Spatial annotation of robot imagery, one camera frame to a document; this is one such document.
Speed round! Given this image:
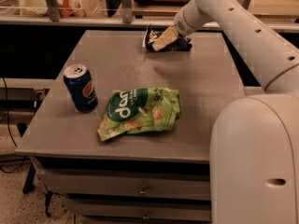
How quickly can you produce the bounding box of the grey drawer cabinet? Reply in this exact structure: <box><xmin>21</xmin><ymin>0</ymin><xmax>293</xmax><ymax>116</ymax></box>
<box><xmin>19</xmin><ymin>31</ymin><xmax>244</xmax><ymax>224</ymax></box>

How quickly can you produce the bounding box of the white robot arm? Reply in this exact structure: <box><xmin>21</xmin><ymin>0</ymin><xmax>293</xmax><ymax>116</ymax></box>
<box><xmin>174</xmin><ymin>0</ymin><xmax>299</xmax><ymax>224</ymax></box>

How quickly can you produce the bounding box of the blue Pepsi can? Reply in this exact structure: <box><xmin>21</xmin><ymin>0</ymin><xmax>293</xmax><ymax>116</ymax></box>
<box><xmin>64</xmin><ymin>64</ymin><xmax>98</xmax><ymax>113</ymax></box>

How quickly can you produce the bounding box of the black cable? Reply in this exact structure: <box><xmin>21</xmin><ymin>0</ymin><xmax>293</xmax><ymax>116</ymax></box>
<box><xmin>0</xmin><ymin>77</ymin><xmax>28</xmax><ymax>174</ymax></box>

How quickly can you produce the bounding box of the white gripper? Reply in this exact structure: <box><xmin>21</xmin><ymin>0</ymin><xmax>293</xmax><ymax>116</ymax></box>
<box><xmin>151</xmin><ymin>0</ymin><xmax>219</xmax><ymax>52</ymax></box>

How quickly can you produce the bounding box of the green rice chip bag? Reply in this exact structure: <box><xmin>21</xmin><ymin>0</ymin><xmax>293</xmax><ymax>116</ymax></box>
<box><xmin>98</xmin><ymin>88</ymin><xmax>181</xmax><ymax>141</ymax></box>

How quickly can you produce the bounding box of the brass top drawer knob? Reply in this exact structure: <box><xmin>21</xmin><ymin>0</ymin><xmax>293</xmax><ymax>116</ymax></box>
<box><xmin>139</xmin><ymin>186</ymin><xmax>148</xmax><ymax>196</ymax></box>

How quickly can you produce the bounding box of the orange and white plastic bag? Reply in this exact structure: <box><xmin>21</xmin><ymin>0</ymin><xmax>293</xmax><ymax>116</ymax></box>
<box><xmin>21</xmin><ymin>0</ymin><xmax>86</xmax><ymax>18</ymax></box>

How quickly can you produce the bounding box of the metal shelf frame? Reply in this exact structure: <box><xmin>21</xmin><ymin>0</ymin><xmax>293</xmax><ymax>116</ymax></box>
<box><xmin>0</xmin><ymin>0</ymin><xmax>299</xmax><ymax>31</ymax></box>

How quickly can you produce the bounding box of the blue chip bag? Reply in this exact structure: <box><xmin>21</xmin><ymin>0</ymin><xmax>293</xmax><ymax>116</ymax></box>
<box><xmin>143</xmin><ymin>25</ymin><xmax>192</xmax><ymax>52</ymax></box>

